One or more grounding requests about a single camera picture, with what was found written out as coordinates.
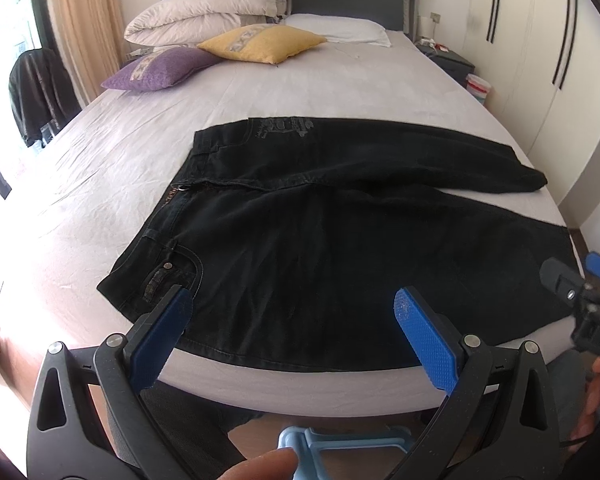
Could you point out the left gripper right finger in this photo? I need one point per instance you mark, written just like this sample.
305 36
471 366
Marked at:
460 370

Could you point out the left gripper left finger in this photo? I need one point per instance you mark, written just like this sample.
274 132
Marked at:
125 365

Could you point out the black denim pants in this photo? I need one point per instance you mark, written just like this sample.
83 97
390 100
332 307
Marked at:
294 234

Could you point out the person's right hand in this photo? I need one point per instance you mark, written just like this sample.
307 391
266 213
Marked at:
586 422

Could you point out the person's left hand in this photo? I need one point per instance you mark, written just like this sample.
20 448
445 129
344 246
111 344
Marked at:
279 464

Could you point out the striped white bin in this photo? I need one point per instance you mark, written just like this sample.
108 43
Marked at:
478 88

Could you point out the dark grey nightstand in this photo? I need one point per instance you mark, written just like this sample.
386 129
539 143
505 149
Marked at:
457 67

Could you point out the white wardrobe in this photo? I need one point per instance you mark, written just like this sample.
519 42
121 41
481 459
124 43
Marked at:
542 61

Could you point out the black jacket on chair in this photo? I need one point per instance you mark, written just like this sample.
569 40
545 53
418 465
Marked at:
41 93

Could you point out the purple cushion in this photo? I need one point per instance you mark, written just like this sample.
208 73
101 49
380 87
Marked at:
161 69

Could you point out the white pillow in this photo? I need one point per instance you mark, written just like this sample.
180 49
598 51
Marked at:
341 30

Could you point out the yellow cushion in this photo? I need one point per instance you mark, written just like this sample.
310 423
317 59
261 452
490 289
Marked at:
262 43

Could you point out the folded beige duvet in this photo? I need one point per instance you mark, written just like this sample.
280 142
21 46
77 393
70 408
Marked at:
191 22

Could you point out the beige curtain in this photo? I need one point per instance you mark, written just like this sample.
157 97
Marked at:
89 37

